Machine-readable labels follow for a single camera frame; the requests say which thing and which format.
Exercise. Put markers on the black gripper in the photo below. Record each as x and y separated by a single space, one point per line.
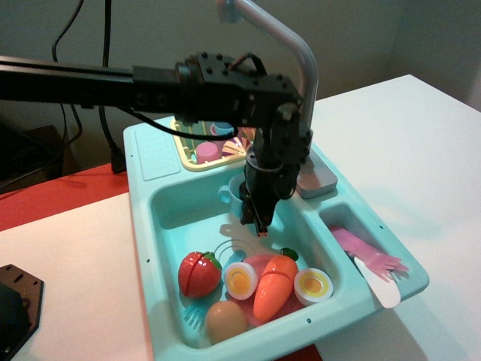
264 186

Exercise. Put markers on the light blue toy cup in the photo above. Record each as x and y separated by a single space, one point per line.
230 194

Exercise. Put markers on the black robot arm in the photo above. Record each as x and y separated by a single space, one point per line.
205 87

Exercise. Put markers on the pink plate in sink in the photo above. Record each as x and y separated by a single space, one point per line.
258 262

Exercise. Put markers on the teal toy sink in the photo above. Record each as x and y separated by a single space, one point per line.
176 211

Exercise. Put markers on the pink cup in rack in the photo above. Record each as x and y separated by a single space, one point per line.
206 152

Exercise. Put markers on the purple cup in rack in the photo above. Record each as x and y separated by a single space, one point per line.
221 139

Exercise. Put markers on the blue cup in rack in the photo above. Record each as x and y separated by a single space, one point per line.
221 129

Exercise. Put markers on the orange toy carrot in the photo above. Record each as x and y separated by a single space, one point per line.
275 286

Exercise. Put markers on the left toy egg half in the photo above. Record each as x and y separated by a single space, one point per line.
240 280

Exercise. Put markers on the toy egg half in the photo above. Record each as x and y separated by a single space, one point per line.
312 286
240 280

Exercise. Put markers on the red toy strawberry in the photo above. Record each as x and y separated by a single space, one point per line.
199 274

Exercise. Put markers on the grey toy faucet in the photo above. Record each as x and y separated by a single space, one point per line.
315 177

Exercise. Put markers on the striped toy bowl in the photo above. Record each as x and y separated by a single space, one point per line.
239 144

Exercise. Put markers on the right toy egg half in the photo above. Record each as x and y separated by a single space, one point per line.
312 286

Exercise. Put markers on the whole beige toy egg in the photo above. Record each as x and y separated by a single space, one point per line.
224 320

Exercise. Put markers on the blue toy fork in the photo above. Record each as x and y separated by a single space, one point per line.
196 310

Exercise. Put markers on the yellow dish rack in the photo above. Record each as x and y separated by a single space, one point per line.
186 146

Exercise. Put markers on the pink toy fork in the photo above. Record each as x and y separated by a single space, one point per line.
381 264

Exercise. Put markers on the white toy knife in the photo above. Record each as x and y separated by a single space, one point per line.
385 289

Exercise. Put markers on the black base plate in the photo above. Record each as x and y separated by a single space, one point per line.
21 304

